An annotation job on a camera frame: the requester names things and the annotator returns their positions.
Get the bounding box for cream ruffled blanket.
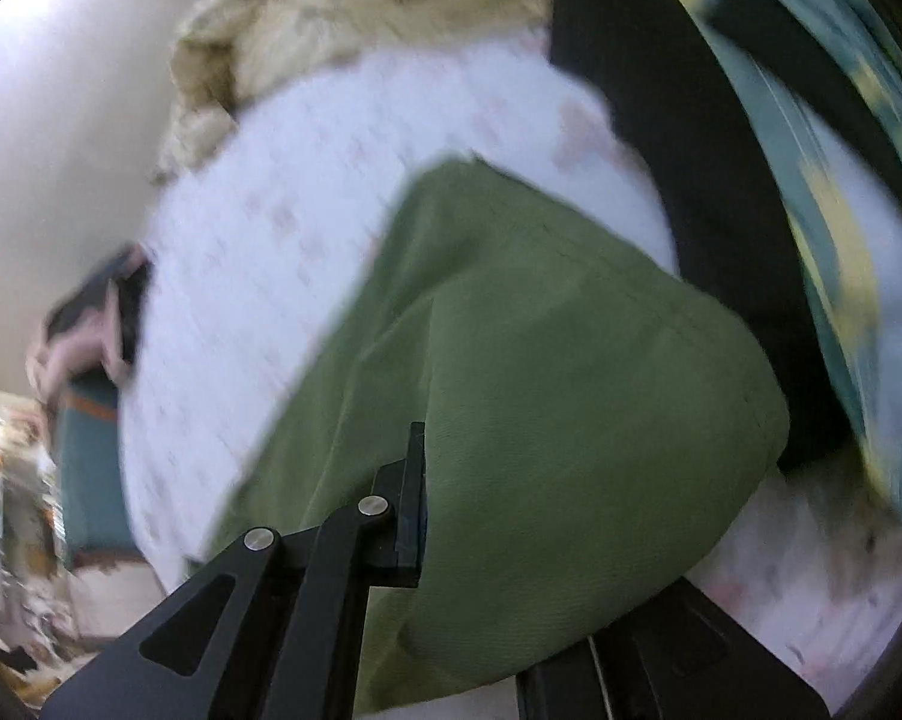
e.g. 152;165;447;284
154;0;558;181

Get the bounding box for black cloth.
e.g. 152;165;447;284
548;0;872;477

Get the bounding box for teal yellow floral cloth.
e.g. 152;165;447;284
642;0;902;541

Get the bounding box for white patterned bed sheet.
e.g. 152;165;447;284
116;26;902;720

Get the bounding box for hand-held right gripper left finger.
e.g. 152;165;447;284
40;423;428;720

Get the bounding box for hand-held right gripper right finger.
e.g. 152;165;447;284
517;579;831;720

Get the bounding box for dark phone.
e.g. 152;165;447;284
44;242;153;385

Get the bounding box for green pants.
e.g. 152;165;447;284
184;157;791;715

